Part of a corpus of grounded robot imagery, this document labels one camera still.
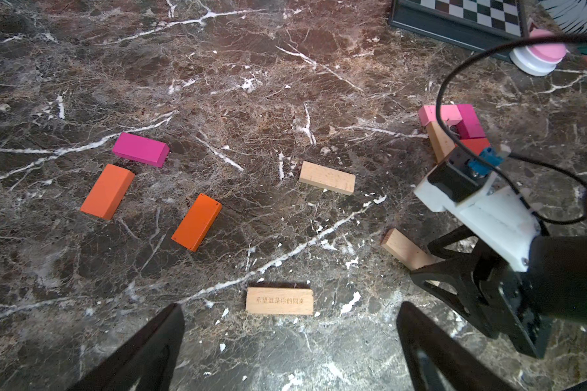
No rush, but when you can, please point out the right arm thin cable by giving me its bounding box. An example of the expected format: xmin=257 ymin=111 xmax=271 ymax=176
xmin=434 ymin=33 xmax=587 ymax=226

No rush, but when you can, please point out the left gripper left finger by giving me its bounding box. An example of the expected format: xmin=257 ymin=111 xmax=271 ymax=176
xmin=70 ymin=303 xmax=185 ymax=390

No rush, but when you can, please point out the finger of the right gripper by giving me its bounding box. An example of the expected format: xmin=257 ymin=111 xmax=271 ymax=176
xmin=427 ymin=225 xmax=475 ymax=259
xmin=410 ymin=244 xmax=499 ymax=339

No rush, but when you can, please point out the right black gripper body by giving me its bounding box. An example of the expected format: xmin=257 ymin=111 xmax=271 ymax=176
xmin=480 ymin=244 xmax=587 ymax=358

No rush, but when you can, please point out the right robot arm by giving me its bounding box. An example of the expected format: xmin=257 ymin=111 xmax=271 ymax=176
xmin=411 ymin=179 xmax=587 ymax=358

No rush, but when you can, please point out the pink round button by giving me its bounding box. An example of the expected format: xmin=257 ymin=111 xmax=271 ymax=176
xmin=510 ymin=43 xmax=567 ymax=77

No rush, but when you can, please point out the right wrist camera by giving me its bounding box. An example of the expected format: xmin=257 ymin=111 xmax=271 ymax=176
xmin=414 ymin=147 xmax=541 ymax=272

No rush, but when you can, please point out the magenta block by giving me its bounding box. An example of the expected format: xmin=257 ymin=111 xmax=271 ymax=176
xmin=456 ymin=104 xmax=486 ymax=140
xmin=112 ymin=133 xmax=170 ymax=168

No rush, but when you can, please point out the natural wood block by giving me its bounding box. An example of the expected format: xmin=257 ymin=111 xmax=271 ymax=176
xmin=246 ymin=287 xmax=314 ymax=315
xmin=299 ymin=161 xmax=355 ymax=196
xmin=381 ymin=228 xmax=440 ymax=270
xmin=426 ymin=122 xmax=456 ymax=163

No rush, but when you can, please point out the orange block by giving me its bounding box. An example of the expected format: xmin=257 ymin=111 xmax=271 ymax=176
xmin=80 ymin=165 xmax=135 ymax=220
xmin=172 ymin=193 xmax=223 ymax=252

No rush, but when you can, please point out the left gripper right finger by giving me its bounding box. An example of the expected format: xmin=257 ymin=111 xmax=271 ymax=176
xmin=396 ymin=301 xmax=511 ymax=390

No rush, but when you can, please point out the folded checkered chess board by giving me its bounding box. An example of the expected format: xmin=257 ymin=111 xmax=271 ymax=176
xmin=388 ymin=0 xmax=528 ymax=52

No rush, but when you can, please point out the light pink block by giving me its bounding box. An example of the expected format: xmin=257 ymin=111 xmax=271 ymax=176
xmin=417 ymin=105 xmax=462 ymax=126

